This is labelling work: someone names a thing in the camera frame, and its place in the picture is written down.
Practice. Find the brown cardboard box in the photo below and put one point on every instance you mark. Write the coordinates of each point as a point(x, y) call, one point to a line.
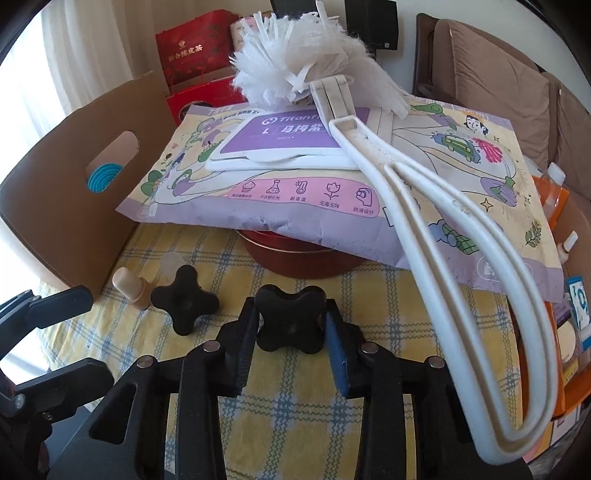
point(55, 184)

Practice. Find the red gift bag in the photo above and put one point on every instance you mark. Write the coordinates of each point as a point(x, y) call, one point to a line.
point(194, 50)

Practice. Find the black star knob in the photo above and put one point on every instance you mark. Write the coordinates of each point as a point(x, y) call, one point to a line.
point(288, 318)
point(184, 300)

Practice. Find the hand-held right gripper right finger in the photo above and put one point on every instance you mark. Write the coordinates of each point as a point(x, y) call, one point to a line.
point(337, 355)

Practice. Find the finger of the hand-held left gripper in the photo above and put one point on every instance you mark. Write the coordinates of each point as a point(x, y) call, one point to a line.
point(55, 302)
point(69, 378)

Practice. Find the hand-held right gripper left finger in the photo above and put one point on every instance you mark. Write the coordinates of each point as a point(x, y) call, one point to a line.
point(240, 364)

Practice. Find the orange bottle white cap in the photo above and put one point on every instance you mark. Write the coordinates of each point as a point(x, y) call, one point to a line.
point(556, 173)

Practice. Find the red bowl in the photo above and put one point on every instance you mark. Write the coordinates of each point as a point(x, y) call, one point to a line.
point(295, 263)

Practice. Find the yellow plaid tablecloth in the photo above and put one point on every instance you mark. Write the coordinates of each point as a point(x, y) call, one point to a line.
point(286, 429)

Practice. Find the orange box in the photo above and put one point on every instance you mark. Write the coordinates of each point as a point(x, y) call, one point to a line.
point(551, 217)

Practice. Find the black speaker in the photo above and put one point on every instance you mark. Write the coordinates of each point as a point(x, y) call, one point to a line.
point(286, 4)
point(376, 23)

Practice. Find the blue and white packet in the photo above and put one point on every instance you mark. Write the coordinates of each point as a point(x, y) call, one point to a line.
point(579, 304)

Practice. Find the small brown sofa cushion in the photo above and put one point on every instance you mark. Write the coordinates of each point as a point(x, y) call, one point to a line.
point(570, 120)

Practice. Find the large brown sofa cushion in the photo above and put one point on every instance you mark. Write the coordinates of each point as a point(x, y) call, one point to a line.
point(494, 69)

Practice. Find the purple illustrated glove packet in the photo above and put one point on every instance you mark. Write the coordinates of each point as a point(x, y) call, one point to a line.
point(277, 203)

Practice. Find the red box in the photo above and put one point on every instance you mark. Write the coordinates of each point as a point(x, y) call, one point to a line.
point(184, 104)

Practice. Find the white curtain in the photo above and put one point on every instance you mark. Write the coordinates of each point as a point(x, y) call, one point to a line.
point(69, 46)

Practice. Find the brown sofa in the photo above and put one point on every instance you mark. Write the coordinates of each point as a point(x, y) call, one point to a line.
point(521, 134)

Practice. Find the white duster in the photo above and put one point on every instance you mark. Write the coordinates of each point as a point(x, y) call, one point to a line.
point(415, 207)

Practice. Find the blue spiral disc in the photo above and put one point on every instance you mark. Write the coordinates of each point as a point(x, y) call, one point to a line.
point(104, 177)

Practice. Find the small white bottle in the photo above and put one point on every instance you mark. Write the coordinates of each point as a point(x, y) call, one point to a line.
point(569, 242)

